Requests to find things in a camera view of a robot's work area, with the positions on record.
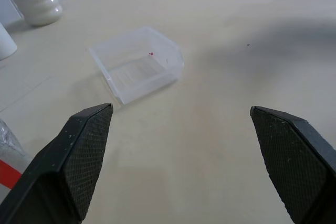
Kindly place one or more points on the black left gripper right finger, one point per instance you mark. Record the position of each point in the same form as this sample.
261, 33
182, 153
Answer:
296, 161

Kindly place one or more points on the white cylinder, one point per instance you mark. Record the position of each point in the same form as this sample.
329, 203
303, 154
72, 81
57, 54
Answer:
6, 43

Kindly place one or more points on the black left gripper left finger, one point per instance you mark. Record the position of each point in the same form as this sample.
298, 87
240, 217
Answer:
52, 171

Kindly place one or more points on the clear plastic bin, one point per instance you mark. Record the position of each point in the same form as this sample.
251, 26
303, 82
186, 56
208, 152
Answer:
110, 60

